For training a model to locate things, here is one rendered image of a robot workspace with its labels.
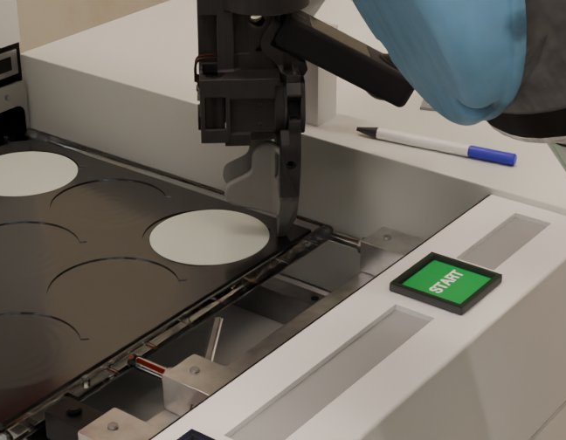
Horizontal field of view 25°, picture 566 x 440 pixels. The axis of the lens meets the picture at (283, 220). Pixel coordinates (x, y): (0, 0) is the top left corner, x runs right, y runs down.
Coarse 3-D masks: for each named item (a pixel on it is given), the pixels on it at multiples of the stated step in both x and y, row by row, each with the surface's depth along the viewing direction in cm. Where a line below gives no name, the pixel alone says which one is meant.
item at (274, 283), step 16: (256, 288) 109; (272, 288) 108; (288, 288) 108; (304, 288) 108; (240, 304) 111; (256, 304) 109; (272, 304) 108; (288, 304) 107; (304, 304) 106; (288, 320) 108
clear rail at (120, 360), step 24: (312, 240) 105; (264, 264) 101; (288, 264) 102; (240, 288) 98; (192, 312) 94; (216, 312) 96; (168, 336) 92; (120, 360) 88; (72, 384) 86; (96, 384) 86; (0, 432) 81; (24, 432) 82
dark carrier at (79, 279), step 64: (64, 192) 114; (128, 192) 114; (192, 192) 113; (0, 256) 103; (64, 256) 103; (128, 256) 103; (256, 256) 103; (0, 320) 94; (64, 320) 94; (128, 320) 94; (0, 384) 86; (64, 384) 86
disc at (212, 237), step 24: (192, 216) 109; (216, 216) 109; (240, 216) 109; (168, 240) 105; (192, 240) 105; (216, 240) 105; (240, 240) 105; (264, 240) 105; (192, 264) 101; (216, 264) 101
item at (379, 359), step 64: (448, 256) 90; (512, 256) 90; (320, 320) 82; (384, 320) 83; (448, 320) 82; (512, 320) 84; (256, 384) 75; (320, 384) 76; (384, 384) 75; (448, 384) 79; (512, 384) 88
